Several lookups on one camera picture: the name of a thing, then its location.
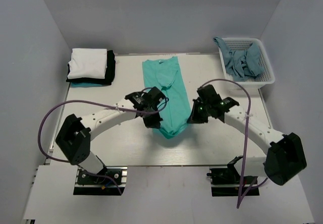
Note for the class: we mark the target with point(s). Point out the folded black t shirt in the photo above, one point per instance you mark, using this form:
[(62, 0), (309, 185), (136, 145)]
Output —
[(109, 74)]

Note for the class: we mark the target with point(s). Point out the white plastic basket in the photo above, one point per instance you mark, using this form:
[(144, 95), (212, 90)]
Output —
[(267, 77)]

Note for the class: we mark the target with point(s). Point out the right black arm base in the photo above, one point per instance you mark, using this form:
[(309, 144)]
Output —
[(224, 183)]

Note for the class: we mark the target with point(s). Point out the grey blue crumpled t shirt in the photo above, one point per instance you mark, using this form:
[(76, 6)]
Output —
[(240, 64)]

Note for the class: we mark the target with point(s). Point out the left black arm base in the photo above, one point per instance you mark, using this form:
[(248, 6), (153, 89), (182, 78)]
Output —
[(111, 182)]

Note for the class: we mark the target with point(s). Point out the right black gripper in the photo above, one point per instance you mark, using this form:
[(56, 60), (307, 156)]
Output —
[(194, 118)]

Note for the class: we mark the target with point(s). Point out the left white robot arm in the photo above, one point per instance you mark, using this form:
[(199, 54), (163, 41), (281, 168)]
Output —
[(76, 133)]

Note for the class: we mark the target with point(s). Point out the folded teal t shirt bottom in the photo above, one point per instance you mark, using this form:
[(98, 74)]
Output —
[(84, 85)]

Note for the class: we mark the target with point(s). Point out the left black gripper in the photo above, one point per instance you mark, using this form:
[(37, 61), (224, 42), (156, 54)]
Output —
[(153, 123)]

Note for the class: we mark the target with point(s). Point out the teal green t shirt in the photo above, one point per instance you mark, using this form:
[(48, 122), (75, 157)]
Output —
[(165, 74)]

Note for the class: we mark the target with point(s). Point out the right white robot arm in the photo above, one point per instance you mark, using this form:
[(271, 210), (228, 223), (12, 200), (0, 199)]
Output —
[(284, 155)]

